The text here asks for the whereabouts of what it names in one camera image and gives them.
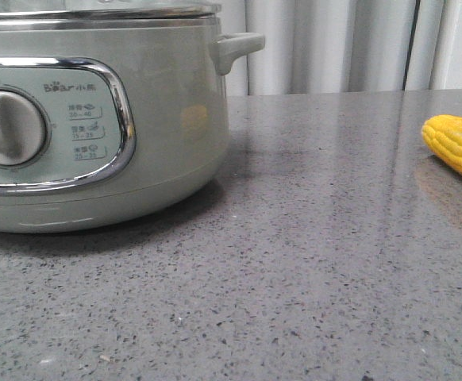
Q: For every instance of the light green electric cooking pot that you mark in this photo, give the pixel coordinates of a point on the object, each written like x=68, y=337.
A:
x=103, y=121

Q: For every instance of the yellow corn cob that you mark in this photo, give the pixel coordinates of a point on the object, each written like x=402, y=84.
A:
x=443, y=136

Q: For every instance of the white pleated curtain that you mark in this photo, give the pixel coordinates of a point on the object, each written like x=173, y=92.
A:
x=315, y=47

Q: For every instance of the glass pot lid steel rim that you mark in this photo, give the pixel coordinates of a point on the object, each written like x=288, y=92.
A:
x=103, y=10

